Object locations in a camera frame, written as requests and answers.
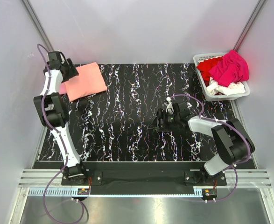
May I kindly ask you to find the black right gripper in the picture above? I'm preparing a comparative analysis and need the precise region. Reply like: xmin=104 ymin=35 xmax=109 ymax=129
xmin=148 ymin=108 xmax=180 ymax=132

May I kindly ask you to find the salmon orange t shirt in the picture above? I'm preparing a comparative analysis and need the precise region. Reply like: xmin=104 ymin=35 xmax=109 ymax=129
xmin=65 ymin=63 xmax=107 ymax=101

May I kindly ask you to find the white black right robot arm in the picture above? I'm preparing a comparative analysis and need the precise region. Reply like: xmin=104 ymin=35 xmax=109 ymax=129
xmin=149 ymin=103 xmax=255 ymax=185

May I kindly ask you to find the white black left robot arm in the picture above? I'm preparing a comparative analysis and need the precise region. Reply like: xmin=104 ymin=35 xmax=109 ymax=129
xmin=33 ymin=51 xmax=88 ymax=185

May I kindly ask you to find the folded pink t shirt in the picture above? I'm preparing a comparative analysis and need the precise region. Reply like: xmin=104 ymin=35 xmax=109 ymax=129
xmin=59 ymin=83 xmax=67 ymax=95

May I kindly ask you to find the white plastic laundry basket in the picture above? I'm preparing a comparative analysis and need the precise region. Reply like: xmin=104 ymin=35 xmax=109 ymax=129
xmin=193 ymin=52 xmax=251 ymax=102

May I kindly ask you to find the red crumpled t shirt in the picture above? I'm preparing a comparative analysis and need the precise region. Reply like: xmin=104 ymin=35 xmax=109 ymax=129
xmin=197 ymin=56 xmax=222 ymax=82

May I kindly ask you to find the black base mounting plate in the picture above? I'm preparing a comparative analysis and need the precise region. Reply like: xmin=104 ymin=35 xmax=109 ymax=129
xmin=70 ymin=161 xmax=224 ymax=193

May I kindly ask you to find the white crumpled t shirt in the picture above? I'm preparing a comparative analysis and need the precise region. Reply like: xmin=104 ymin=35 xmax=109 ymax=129
xmin=206 ymin=78 xmax=245 ymax=96

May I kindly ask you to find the right electronics board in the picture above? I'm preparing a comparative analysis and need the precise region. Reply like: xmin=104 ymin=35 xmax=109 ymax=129
xmin=203 ymin=189 xmax=218 ymax=198

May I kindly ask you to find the electronics board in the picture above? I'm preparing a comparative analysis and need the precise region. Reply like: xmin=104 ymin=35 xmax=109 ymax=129
xmin=203 ymin=189 xmax=218 ymax=198
xmin=77 ymin=188 xmax=91 ymax=195

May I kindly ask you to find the magenta crumpled t shirt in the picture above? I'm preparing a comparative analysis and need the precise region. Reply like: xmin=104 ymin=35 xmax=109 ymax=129
xmin=209 ymin=50 xmax=249 ymax=87

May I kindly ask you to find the left electronics board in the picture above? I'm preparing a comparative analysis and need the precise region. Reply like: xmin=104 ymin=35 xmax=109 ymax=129
xmin=77 ymin=188 xmax=91 ymax=195

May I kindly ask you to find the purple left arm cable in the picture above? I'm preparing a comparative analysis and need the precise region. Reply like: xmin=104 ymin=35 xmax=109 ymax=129
xmin=36 ymin=43 xmax=90 ymax=222

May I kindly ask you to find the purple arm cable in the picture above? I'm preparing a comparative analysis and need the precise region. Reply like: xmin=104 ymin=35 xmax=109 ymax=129
xmin=168 ymin=94 xmax=254 ymax=203
xmin=36 ymin=43 xmax=90 ymax=222

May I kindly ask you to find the left aluminium frame post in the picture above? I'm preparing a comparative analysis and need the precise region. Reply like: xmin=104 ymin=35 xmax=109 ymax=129
xmin=21 ymin=0 xmax=64 ymax=68

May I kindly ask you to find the aluminium frame post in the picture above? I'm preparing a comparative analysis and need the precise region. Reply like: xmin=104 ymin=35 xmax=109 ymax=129
xmin=233 ymin=0 xmax=267 ymax=52
xmin=21 ymin=0 xmax=64 ymax=68

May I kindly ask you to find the grey slotted cable duct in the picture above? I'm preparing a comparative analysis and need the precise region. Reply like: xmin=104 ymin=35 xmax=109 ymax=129
xmin=28 ymin=187 xmax=211 ymax=198

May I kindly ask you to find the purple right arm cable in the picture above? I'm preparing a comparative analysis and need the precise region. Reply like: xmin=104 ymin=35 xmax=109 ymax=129
xmin=168 ymin=94 xmax=254 ymax=203

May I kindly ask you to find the aluminium front rail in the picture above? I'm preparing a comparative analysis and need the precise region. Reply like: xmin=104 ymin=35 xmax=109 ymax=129
xmin=18 ymin=169 xmax=272 ymax=189

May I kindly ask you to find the right aluminium frame post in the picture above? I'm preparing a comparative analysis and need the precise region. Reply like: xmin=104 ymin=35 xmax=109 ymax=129
xmin=233 ymin=0 xmax=267 ymax=52

